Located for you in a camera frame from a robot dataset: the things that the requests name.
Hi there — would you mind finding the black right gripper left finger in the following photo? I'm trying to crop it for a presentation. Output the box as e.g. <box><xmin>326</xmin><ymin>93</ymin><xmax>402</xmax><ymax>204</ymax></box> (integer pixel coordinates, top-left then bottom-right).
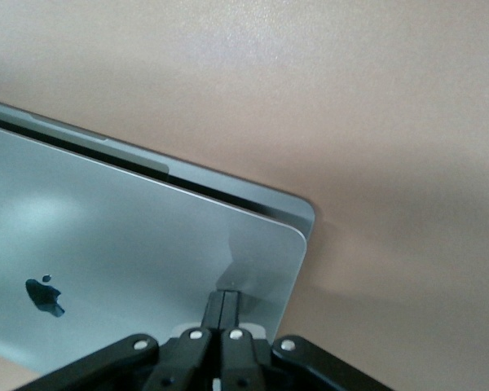
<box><xmin>18</xmin><ymin>288</ymin><xmax>226</xmax><ymax>391</ymax></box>

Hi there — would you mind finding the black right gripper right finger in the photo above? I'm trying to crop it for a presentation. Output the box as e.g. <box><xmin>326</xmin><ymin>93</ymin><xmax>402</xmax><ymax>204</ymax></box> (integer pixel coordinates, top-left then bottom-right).
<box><xmin>218</xmin><ymin>288</ymin><xmax>392</xmax><ymax>391</ymax></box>

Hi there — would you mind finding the grey laptop with black keyboard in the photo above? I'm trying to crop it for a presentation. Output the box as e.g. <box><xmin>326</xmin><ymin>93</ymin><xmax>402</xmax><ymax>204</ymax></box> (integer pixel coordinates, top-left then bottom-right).
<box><xmin>0</xmin><ymin>96</ymin><xmax>317</xmax><ymax>374</ymax></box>

